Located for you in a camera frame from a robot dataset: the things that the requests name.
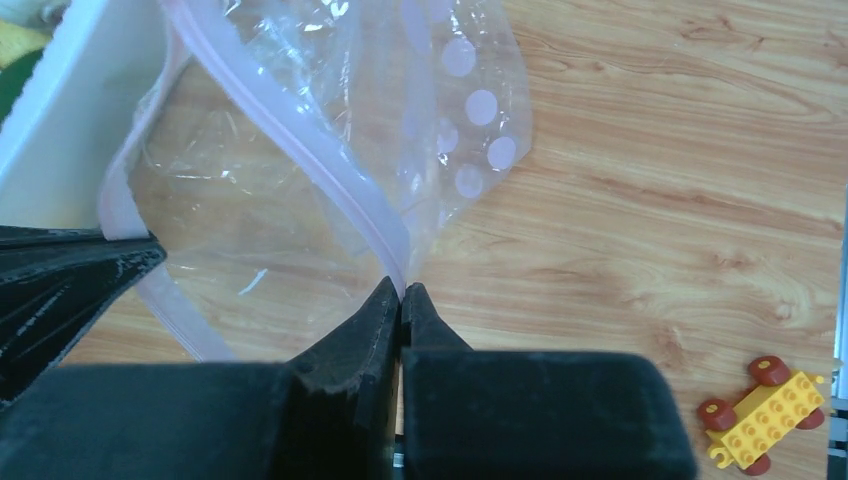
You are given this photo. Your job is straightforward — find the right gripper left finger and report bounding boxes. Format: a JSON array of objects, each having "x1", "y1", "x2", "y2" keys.
[{"x1": 278, "y1": 278, "x2": 401, "y2": 479}]

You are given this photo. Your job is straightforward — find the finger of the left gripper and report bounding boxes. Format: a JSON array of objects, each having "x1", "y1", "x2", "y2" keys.
[{"x1": 1, "y1": 225, "x2": 166, "y2": 405}]

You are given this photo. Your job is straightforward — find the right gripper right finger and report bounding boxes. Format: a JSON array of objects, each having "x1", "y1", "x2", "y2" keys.
[{"x1": 401, "y1": 283, "x2": 696, "y2": 479}]

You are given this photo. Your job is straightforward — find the clear zip top bag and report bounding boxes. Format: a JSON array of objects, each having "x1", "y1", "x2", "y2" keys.
[{"x1": 97, "y1": 1, "x2": 533, "y2": 362}]

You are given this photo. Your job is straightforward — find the yellow napa cabbage toy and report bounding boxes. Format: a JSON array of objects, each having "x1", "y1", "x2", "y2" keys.
[{"x1": 0, "y1": 20, "x2": 51, "y2": 69}]

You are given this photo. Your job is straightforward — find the white plastic basket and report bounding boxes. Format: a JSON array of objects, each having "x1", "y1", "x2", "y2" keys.
[{"x1": 1, "y1": 1, "x2": 166, "y2": 228}]

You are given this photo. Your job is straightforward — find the yellow red toy car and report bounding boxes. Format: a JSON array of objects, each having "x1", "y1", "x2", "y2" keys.
[{"x1": 696, "y1": 355, "x2": 825, "y2": 476}]

